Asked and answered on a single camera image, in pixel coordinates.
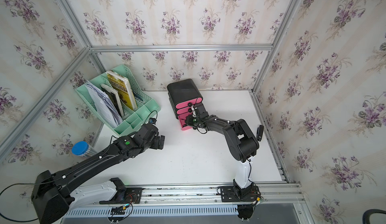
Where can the yellow book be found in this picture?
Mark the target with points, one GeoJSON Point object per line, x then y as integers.
{"type": "Point", "coordinates": [123, 87]}

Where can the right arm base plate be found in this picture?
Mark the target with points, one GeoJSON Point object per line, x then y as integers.
{"type": "Point", "coordinates": [238, 193]}

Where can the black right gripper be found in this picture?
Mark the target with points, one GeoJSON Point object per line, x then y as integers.
{"type": "Point", "coordinates": [188, 121]}

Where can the black drawer cabinet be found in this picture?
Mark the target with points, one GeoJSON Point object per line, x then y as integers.
{"type": "Point", "coordinates": [182, 91]}

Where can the black stapler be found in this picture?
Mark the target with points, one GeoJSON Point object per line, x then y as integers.
{"type": "Point", "coordinates": [260, 132]}

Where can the pink bottom drawer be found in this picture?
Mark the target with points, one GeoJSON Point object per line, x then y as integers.
{"type": "Point", "coordinates": [182, 118]}

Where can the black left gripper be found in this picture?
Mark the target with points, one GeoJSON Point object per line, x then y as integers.
{"type": "Point", "coordinates": [157, 145]}

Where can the blue lid container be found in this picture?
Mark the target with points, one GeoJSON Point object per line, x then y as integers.
{"type": "Point", "coordinates": [83, 149]}

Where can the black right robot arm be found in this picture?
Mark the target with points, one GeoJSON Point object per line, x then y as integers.
{"type": "Point", "coordinates": [241, 141]}

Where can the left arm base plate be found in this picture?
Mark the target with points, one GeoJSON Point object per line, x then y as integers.
{"type": "Point", "coordinates": [124, 194]}

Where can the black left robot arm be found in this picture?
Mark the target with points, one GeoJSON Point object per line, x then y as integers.
{"type": "Point", "coordinates": [55, 194]}

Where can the aluminium front rail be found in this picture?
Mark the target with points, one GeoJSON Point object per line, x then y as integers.
{"type": "Point", "coordinates": [195, 200]}

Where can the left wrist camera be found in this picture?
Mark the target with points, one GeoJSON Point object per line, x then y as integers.
{"type": "Point", "coordinates": [152, 122]}

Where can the white paper stack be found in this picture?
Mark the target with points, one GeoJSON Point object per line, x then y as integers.
{"type": "Point", "coordinates": [104, 105]}

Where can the green desk organizer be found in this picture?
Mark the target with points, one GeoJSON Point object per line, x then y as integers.
{"type": "Point", "coordinates": [133, 120]}

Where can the pink top drawer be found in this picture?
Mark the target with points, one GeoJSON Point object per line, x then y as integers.
{"type": "Point", "coordinates": [189, 103]}

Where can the black white notebook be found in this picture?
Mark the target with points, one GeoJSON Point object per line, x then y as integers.
{"type": "Point", "coordinates": [114, 97]}

